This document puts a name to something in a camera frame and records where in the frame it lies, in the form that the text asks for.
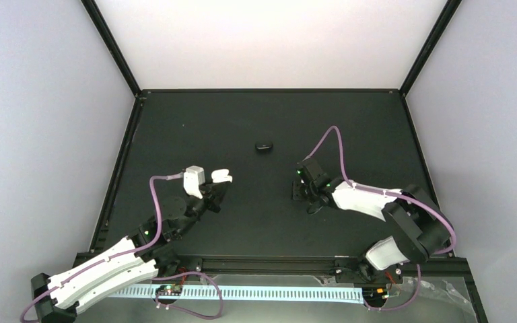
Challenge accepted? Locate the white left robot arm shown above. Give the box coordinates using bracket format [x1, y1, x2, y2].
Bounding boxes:
[28, 173, 232, 322]

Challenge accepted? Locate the black earbud charging case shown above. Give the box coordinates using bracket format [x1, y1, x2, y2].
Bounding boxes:
[254, 140, 274, 153]

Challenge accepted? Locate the purple cable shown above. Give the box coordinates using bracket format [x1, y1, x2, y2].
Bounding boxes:
[303, 125, 458, 312]
[20, 174, 186, 323]

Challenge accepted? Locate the light blue cable duct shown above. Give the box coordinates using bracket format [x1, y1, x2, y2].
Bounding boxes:
[111, 284, 364, 304]

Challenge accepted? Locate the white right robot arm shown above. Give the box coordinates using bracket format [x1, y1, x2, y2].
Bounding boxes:
[292, 158, 454, 283]

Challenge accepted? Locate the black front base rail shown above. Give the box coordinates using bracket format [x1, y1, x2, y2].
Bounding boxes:
[178, 255, 361, 275]

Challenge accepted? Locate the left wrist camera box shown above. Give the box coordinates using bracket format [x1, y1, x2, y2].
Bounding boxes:
[182, 166, 205, 199]

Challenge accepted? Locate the black frame post right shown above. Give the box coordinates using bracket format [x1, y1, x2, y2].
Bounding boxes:
[399, 0, 462, 97]

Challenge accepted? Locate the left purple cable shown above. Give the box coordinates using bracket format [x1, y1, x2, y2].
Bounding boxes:
[20, 174, 186, 323]

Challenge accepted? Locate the black frame post left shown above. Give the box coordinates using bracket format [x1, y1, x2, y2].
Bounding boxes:
[81, 0, 141, 97]

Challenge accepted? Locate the black frame post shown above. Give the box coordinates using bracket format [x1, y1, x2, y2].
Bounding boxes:
[81, 0, 141, 97]
[399, 0, 462, 97]

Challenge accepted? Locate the white earbud charging case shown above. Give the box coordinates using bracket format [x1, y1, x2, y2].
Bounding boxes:
[211, 169, 233, 184]

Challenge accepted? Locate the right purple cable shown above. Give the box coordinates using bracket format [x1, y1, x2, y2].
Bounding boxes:
[303, 125, 458, 312]

